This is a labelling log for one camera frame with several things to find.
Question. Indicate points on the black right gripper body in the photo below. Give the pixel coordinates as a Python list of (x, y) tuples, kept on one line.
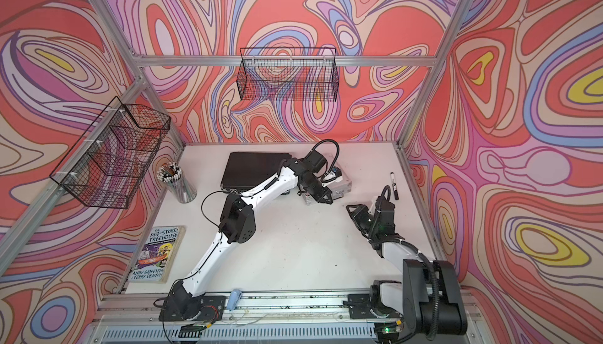
[(366, 221)]

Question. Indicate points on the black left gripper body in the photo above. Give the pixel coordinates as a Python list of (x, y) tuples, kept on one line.
[(316, 188)]

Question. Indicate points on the silver poker set case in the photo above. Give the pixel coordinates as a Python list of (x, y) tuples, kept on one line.
[(336, 180)]

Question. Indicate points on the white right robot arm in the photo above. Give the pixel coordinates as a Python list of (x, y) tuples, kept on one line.
[(427, 301)]

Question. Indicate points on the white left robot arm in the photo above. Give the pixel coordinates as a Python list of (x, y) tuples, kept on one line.
[(237, 224)]

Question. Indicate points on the black poker set case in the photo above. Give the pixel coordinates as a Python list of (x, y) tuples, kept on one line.
[(246, 170)]

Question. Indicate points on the black marker pen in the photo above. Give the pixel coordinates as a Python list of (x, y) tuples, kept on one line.
[(394, 185)]

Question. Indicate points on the clear plastic pencil jar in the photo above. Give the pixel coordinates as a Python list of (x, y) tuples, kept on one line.
[(173, 177)]

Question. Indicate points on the small blue cylinder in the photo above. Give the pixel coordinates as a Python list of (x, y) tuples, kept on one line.
[(233, 299)]

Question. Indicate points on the treehouse children's book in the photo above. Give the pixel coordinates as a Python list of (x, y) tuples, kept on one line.
[(155, 259)]

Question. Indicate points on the black wire basket back wall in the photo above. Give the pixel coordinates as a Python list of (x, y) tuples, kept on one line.
[(279, 73)]

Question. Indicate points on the black wire basket wall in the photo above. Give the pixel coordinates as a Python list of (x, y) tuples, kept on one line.
[(116, 157), (279, 73)]

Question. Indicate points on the black wire basket left wall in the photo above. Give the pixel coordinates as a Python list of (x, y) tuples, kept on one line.
[(116, 157)]

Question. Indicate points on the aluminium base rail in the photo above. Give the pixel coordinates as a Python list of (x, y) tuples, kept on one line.
[(258, 317)]

